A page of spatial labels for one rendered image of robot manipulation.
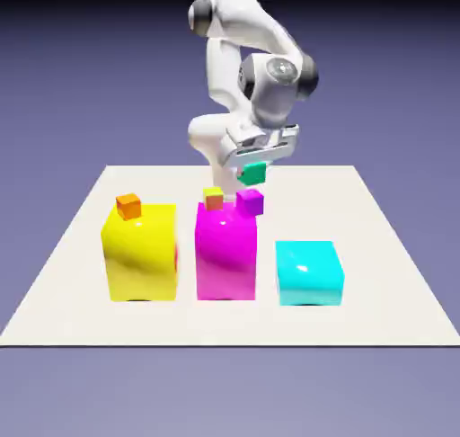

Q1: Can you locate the large magenta box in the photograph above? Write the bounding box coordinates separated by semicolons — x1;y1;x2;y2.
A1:
194;200;259;301

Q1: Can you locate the large cyan box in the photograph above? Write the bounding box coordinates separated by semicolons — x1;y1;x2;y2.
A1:
275;240;346;307

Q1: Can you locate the small green cube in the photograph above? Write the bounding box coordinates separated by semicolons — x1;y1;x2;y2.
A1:
237;161;268;187

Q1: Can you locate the small orange cube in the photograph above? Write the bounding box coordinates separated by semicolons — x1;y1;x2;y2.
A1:
115;192;143;222

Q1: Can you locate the large yellow box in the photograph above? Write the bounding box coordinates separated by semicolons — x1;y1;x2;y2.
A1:
100;202;179;302

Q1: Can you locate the small purple cube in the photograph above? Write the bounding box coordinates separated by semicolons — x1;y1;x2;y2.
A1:
235;188;265;217

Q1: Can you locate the small yellow cube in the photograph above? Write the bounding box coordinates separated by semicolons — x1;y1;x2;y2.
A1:
202;186;225;212

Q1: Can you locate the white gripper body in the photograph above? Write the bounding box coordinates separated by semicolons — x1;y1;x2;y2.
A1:
219;123;300;171

